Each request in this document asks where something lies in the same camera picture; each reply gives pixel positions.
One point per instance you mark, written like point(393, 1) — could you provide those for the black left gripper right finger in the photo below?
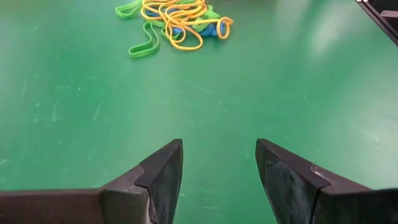
point(289, 186)

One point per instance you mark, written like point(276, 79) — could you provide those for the green rubber band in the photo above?
point(146, 48)

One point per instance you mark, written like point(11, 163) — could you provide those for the black table frame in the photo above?
point(385, 25)

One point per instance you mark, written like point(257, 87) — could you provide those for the tangled yellow rubber bands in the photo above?
point(186, 48)

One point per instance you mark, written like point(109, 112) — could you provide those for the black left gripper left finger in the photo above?
point(161, 180)

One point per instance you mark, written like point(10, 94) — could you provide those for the tangled green rubber bands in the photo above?
point(124, 11)

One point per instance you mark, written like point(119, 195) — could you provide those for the green table mat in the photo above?
point(199, 102)

